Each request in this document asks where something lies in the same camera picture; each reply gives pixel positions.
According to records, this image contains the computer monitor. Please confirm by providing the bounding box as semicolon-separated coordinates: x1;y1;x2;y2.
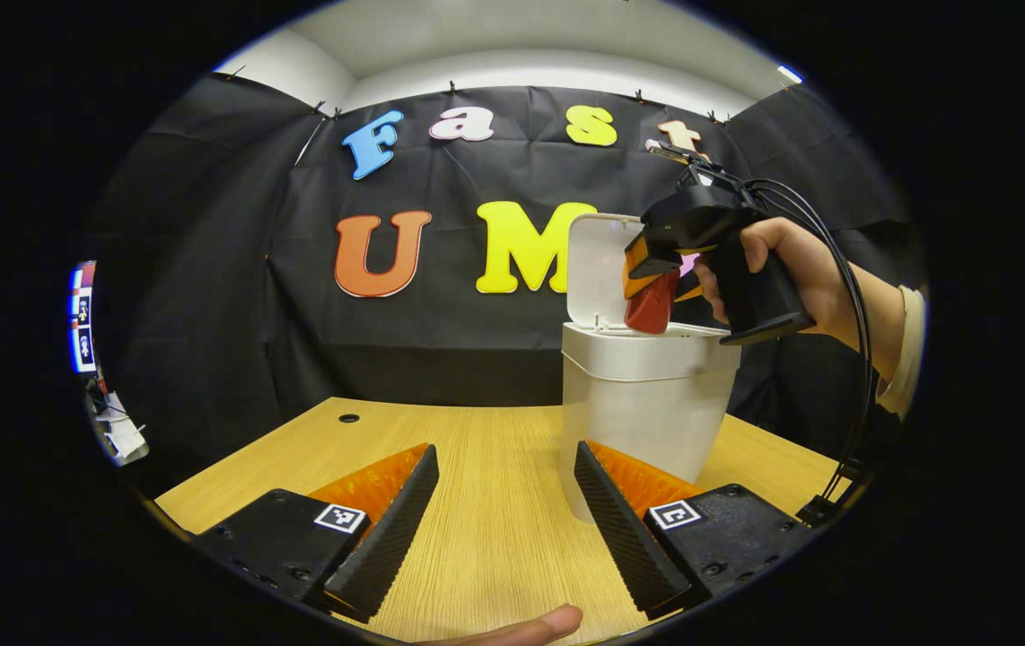
68;260;99;374

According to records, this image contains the wooden desktop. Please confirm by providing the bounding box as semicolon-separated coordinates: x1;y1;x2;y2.
153;397;854;645

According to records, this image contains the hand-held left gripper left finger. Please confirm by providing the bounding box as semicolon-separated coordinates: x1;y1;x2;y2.
194;442;442;624

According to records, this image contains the red pop can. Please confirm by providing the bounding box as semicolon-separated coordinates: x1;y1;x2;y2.
625;267;682;336

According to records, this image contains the white desktop garbage bin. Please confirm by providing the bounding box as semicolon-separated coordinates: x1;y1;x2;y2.
559;213;742;524

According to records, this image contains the black cable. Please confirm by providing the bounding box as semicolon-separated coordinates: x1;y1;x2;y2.
746;187;868;503
741;178;875;476

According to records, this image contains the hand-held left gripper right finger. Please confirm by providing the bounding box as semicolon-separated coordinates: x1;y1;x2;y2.
574;440;814;622

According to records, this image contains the black backdrop cloth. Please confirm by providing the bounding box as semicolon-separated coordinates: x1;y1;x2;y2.
86;72;926;494

